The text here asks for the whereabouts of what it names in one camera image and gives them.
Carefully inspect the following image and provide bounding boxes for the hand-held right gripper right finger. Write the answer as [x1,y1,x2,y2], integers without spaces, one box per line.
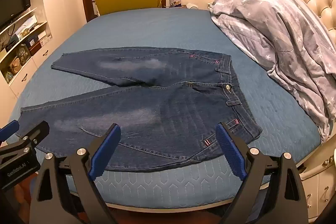
[215,122,309,224]

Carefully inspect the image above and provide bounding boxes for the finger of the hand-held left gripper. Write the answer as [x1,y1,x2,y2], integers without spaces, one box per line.
[0,120,50,159]
[0,120,20,144]

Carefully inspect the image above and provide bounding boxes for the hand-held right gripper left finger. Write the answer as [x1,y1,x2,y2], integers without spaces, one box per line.
[29,123,122,224]

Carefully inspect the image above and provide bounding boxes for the dark blue denim pants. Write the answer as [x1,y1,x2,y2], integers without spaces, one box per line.
[20,48,263,172]

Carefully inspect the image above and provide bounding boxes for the patterned handbag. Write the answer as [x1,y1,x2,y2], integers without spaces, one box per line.
[12,43,32,67]

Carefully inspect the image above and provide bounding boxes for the dark blue flat box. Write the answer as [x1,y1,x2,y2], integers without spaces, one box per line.
[26,29,48,48]

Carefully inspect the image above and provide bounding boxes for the white cardboard box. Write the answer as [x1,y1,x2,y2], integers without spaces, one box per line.
[14,15,37,39]

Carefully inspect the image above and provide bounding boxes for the black flat television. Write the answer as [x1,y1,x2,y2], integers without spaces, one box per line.
[0,0,32,28]

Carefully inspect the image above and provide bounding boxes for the grey star-patterned duvet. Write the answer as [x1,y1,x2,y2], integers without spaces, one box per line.
[209,0,336,146]

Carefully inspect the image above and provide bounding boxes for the bed with blue quilted cover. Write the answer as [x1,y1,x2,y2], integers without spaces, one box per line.
[16,7,324,212]

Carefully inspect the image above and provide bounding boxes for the cream nightstand with gold handles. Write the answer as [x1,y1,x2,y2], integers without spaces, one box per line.
[299,145,336,215]

